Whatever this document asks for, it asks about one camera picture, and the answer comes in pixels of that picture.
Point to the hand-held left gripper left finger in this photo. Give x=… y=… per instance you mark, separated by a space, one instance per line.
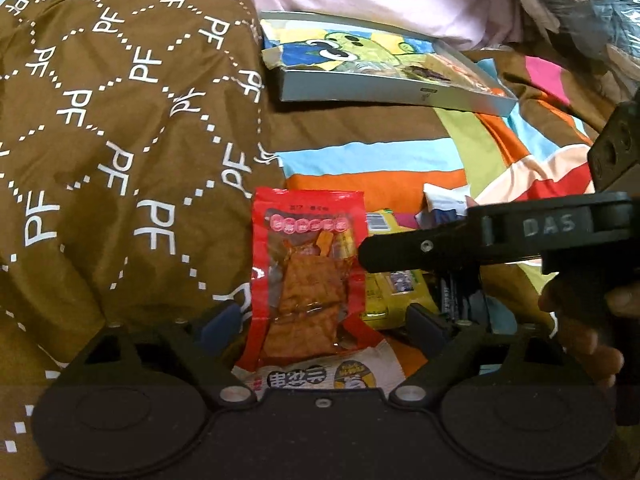
x=220 y=321

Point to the person's right hand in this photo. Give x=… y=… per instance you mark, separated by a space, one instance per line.
x=585 y=340

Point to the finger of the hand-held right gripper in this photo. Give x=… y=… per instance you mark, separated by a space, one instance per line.
x=425 y=247

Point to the blue white stick sachet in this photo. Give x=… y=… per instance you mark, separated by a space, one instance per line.
x=446 y=195
x=440 y=216

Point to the clear biscuit packet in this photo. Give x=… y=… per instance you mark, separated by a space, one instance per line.
x=370 y=67

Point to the nut cake packet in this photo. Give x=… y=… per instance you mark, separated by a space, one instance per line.
x=465 y=75

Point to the grey tray with cartoon picture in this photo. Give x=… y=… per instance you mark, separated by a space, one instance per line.
x=350 y=91

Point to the colourful cartoon printed blanket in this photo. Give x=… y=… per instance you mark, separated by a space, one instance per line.
x=375 y=165

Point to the yellow green snack packet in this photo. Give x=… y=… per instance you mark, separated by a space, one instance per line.
x=385 y=302

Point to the red tofu snack packet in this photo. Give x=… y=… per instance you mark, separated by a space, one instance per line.
x=305 y=280

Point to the clear bag of clothes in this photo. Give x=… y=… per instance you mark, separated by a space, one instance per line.
x=590 y=0

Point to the brown patterned quilt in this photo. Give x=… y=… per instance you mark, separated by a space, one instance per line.
x=125 y=135

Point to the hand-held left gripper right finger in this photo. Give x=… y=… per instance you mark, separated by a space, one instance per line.
x=425 y=325

